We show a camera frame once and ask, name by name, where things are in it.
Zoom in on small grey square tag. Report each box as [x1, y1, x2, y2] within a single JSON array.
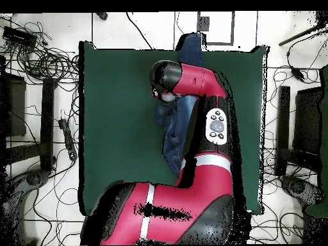
[[196, 15, 210, 32]]

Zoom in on dark flat panel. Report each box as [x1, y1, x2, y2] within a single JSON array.
[[292, 86, 324, 154], [0, 72, 27, 137]]

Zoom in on tangled black cable bundle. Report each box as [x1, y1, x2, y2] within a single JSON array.
[[0, 20, 80, 86]]

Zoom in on black metal stand frame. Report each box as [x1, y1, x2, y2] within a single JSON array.
[[0, 76, 58, 172], [274, 85, 321, 177]]

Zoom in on black electronics box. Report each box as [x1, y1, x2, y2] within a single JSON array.
[[2, 26, 38, 48]]

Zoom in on black tripod rod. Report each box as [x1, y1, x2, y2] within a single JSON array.
[[278, 11, 328, 47]]

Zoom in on green cloth sheet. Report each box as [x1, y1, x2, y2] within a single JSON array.
[[304, 65, 328, 218]]

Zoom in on black power adapter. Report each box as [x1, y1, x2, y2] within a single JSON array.
[[290, 66, 305, 82]]

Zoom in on black power strip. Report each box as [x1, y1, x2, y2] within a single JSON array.
[[58, 118, 78, 161]]

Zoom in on grey square floor frame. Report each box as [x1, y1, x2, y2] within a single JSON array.
[[196, 11, 235, 46]]

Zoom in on dark green table cloth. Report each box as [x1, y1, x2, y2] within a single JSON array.
[[78, 40, 268, 216]]

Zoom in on grey wheeled chair base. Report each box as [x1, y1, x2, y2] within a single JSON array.
[[0, 170, 51, 245], [279, 175, 324, 206]]

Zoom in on blue denim jeans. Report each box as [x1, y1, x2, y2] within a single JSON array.
[[154, 32, 206, 177]]

